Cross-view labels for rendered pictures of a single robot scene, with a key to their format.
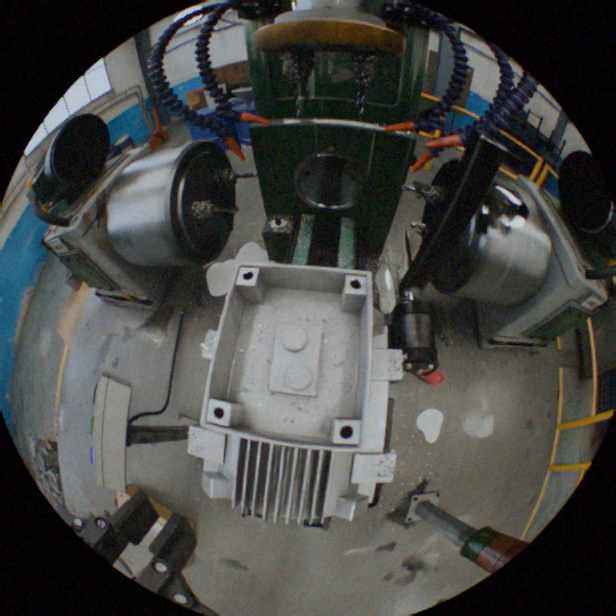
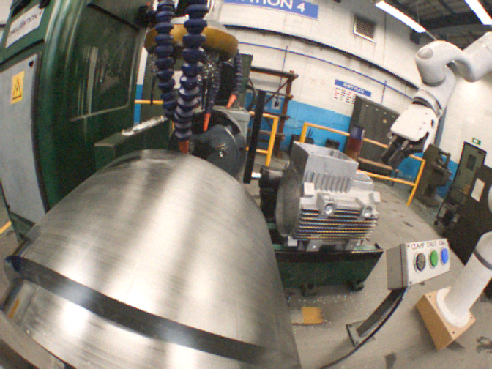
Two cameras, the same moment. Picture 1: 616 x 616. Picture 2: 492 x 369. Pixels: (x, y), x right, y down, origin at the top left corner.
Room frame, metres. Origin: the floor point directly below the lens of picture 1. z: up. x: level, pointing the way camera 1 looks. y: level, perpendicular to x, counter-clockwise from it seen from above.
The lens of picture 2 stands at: (0.32, 0.37, 1.22)
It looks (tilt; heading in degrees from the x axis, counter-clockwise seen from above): 23 degrees down; 251
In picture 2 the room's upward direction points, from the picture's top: 10 degrees clockwise
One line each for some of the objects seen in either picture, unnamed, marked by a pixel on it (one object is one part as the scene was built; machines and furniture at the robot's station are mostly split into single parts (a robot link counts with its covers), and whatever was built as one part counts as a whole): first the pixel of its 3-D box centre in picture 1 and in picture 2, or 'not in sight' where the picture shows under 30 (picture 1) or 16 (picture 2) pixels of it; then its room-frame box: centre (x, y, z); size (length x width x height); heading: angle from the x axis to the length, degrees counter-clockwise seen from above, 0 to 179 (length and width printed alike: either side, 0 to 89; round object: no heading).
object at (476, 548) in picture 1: (483, 545); not in sight; (-0.29, -0.23, 1.05); 0.06 x 0.06 x 0.04
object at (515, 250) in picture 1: (493, 238); (209, 143); (0.23, -0.37, 1.04); 0.41 x 0.25 x 0.25; 79
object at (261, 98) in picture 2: (443, 237); (255, 137); (0.15, -0.15, 1.12); 0.04 x 0.03 x 0.26; 169
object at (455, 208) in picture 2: not in sight; (458, 210); (-4.18, -0.46, 0.50); 0.88 x 0.53 x 1.00; 147
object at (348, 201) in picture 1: (329, 183); not in sight; (0.39, -0.06, 1.02); 0.15 x 0.02 x 0.15; 79
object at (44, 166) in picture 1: (71, 205); not in sight; (0.39, 0.59, 1.16); 0.33 x 0.26 x 0.42; 79
